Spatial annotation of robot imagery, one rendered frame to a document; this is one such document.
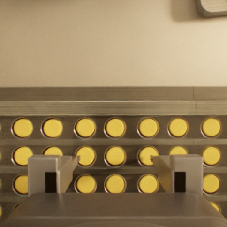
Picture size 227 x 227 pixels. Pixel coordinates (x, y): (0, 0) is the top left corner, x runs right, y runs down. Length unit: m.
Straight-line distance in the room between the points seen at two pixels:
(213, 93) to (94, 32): 0.18
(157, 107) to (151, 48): 0.17
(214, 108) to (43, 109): 0.10
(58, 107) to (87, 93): 0.02
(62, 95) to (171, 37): 0.19
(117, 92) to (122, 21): 0.17
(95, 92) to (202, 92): 0.06
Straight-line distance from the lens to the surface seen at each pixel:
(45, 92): 0.19
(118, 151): 0.18
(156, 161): 0.16
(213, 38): 0.36
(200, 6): 0.35
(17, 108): 0.19
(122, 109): 0.18
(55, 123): 0.19
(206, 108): 0.18
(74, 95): 0.18
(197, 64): 0.35
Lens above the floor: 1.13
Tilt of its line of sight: 88 degrees down
